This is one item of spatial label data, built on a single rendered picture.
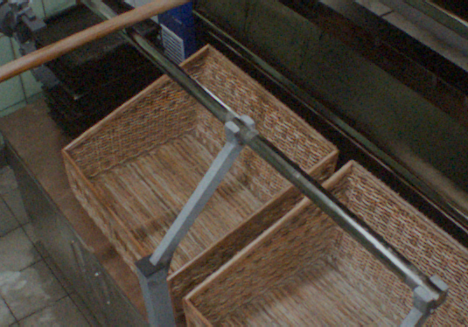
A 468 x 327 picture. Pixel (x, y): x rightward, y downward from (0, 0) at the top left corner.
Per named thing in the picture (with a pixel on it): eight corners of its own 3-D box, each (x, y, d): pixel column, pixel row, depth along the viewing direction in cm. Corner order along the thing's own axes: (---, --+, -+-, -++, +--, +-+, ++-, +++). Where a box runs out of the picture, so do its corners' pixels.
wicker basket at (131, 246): (218, 120, 242) (210, 39, 224) (342, 233, 205) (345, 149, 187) (67, 191, 224) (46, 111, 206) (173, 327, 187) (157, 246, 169)
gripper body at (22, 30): (22, -6, 176) (37, 10, 170) (29, 25, 182) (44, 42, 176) (-9, 6, 174) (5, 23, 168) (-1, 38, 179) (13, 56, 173)
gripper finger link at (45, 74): (33, 70, 172) (34, 73, 173) (45, 86, 168) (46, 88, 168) (45, 65, 173) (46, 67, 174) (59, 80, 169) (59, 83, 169)
